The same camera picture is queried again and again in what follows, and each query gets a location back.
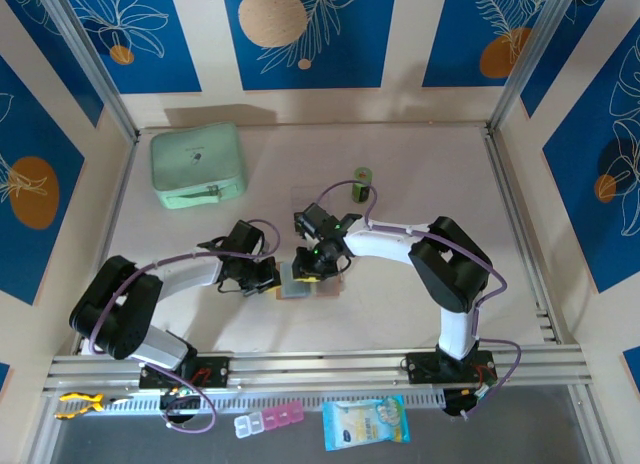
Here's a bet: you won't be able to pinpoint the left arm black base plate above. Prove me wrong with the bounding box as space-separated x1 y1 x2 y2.
138 354 232 391

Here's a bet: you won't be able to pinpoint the aluminium side rail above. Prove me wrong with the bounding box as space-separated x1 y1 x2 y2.
74 131 141 356
482 126 569 345

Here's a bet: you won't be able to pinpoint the aluminium front rail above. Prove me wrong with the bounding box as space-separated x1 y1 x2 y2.
42 346 599 400

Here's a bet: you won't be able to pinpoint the slotted grey cable duct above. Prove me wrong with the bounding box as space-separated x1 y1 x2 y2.
49 387 447 418

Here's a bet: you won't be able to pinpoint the clear acrylic card stand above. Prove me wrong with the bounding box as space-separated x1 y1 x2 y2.
290 185 332 230

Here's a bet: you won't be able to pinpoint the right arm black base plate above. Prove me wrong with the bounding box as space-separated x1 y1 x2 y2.
404 351 499 386

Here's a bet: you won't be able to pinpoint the mint green zipper pouch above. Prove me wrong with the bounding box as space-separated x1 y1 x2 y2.
149 122 250 211

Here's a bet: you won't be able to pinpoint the yellow handled pliers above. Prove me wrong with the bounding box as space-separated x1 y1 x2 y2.
54 391 134 421

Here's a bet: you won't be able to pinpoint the pink white pill organizer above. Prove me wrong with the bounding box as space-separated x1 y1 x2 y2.
233 399 305 439

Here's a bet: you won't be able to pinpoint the small circuit board with wires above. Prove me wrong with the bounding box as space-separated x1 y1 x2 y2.
158 385 201 410
462 381 500 404

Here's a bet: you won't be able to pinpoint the aluminium corner post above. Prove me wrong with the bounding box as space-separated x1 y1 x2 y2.
35 0 142 143
487 0 584 131

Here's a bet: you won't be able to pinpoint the green cylindrical can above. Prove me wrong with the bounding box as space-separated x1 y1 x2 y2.
352 166 376 205

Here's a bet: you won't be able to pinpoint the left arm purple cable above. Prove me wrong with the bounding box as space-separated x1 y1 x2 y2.
89 218 282 434

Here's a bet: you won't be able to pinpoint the blue snack packet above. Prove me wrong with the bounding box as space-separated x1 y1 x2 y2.
321 394 412 453

